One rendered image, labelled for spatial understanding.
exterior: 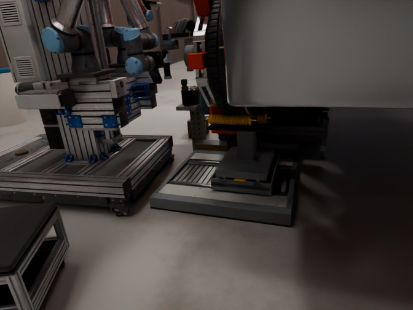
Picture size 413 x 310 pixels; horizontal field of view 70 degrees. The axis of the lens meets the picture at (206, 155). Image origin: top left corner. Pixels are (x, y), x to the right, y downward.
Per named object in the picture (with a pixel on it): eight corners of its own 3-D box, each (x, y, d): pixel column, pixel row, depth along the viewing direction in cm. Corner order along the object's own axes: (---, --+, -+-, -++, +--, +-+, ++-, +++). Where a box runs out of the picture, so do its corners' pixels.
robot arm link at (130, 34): (131, 29, 137) (136, 55, 140) (117, 30, 127) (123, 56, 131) (146, 27, 134) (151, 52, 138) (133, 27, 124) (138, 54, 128)
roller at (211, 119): (254, 126, 161) (254, 115, 158) (203, 124, 170) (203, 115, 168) (256, 123, 166) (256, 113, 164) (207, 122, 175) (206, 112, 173)
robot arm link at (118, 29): (126, 47, 193) (123, 25, 188) (111, 48, 199) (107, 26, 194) (138, 46, 203) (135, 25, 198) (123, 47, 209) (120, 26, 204)
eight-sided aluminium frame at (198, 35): (209, 114, 153) (202, -4, 133) (198, 114, 155) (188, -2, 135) (233, 93, 201) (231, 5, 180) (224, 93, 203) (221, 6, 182)
